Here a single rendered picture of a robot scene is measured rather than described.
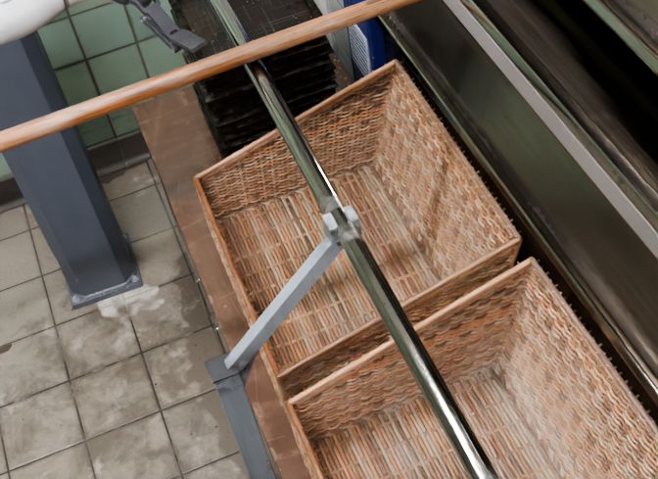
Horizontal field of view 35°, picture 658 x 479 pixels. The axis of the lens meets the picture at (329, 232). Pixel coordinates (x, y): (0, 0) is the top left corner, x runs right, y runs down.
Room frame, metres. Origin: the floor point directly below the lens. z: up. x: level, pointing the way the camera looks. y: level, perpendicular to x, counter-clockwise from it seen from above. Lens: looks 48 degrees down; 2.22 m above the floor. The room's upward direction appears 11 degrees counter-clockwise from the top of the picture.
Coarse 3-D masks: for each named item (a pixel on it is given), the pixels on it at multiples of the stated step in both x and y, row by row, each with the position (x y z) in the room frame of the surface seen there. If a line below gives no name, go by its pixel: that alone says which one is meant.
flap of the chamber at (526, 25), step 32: (448, 0) 1.10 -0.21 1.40; (512, 0) 1.07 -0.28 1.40; (544, 0) 1.06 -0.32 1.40; (576, 0) 1.06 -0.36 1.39; (480, 32) 1.01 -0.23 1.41; (544, 32) 1.00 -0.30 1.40; (576, 32) 0.99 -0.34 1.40; (608, 32) 0.99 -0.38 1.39; (512, 64) 0.94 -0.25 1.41; (544, 64) 0.93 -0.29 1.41; (576, 64) 0.93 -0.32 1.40; (608, 64) 0.92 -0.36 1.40; (640, 64) 0.92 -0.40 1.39; (576, 96) 0.87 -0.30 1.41; (608, 96) 0.86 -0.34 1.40; (640, 96) 0.86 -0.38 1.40; (608, 128) 0.81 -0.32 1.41; (640, 128) 0.80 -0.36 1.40; (576, 160) 0.79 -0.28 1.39; (640, 160) 0.75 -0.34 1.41; (608, 192) 0.72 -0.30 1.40; (640, 224) 0.67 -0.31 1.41
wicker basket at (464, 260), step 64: (384, 64) 1.67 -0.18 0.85; (320, 128) 1.63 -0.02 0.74; (384, 128) 1.65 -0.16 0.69; (256, 192) 1.59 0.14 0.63; (384, 192) 1.56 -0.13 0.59; (448, 192) 1.37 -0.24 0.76; (256, 256) 1.45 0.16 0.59; (384, 256) 1.39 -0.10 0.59; (448, 256) 1.31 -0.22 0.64; (512, 256) 1.14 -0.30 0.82; (256, 320) 1.17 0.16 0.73; (320, 320) 1.25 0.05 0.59
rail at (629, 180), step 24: (480, 0) 1.04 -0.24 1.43; (504, 24) 0.99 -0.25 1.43; (504, 48) 0.96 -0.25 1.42; (528, 48) 0.94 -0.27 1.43; (528, 72) 0.90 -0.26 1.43; (552, 96) 0.85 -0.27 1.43; (576, 120) 0.80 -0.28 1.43; (600, 144) 0.76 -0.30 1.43; (624, 168) 0.72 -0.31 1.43; (624, 192) 0.70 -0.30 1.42; (648, 192) 0.69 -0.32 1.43; (648, 216) 0.66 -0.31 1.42
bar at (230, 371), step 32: (224, 0) 1.52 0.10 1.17; (256, 64) 1.33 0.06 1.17; (288, 128) 1.17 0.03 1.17; (320, 192) 1.03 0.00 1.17; (352, 224) 0.96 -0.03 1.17; (320, 256) 0.96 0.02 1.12; (352, 256) 0.90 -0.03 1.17; (288, 288) 0.95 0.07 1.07; (384, 288) 0.83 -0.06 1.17; (384, 320) 0.79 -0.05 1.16; (256, 352) 0.93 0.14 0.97; (416, 352) 0.73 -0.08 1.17; (224, 384) 0.90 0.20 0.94; (448, 416) 0.63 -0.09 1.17; (256, 448) 0.91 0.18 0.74; (480, 448) 0.59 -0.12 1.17
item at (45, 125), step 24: (384, 0) 1.39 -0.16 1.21; (408, 0) 1.39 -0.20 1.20; (312, 24) 1.36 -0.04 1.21; (336, 24) 1.36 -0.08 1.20; (240, 48) 1.34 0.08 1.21; (264, 48) 1.34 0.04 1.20; (168, 72) 1.31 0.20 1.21; (192, 72) 1.31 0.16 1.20; (216, 72) 1.32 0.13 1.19; (120, 96) 1.28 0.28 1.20; (144, 96) 1.29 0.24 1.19; (48, 120) 1.26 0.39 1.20; (72, 120) 1.26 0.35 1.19; (0, 144) 1.23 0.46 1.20
